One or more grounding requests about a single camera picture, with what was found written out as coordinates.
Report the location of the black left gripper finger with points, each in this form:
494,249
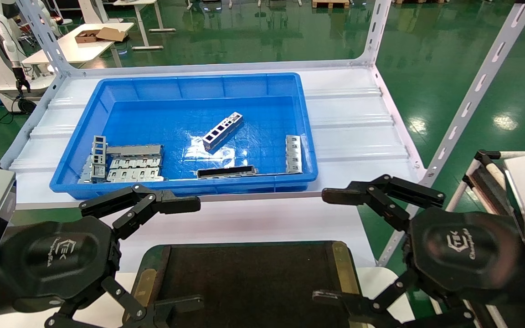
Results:
171,204

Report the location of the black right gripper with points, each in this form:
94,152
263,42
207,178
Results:
465,250

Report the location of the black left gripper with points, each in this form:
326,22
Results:
48,264

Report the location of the grey metal slotted bracket part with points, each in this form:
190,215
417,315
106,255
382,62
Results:
222,131

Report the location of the dark open channel metal part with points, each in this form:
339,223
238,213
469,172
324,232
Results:
226,171

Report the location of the black rectangular tray container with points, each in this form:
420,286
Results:
253,278

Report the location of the white metal shelf rack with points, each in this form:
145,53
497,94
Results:
358,136

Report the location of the blue plastic bin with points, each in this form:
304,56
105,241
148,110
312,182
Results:
180,86

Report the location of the white cart with black roller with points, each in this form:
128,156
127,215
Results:
488,182

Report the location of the white table with box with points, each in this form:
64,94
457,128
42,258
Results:
75,49

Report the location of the open brown cardboard box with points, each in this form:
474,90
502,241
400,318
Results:
99,34

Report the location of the white desk with legs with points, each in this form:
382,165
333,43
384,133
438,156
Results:
141,18

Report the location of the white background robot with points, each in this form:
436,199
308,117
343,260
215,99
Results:
5,50

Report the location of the wooden pallet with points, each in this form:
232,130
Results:
331,3

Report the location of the upright grey metal frame part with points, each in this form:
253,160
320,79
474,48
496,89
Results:
99,157

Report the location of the grey metal notched bracket part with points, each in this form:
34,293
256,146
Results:
293,154

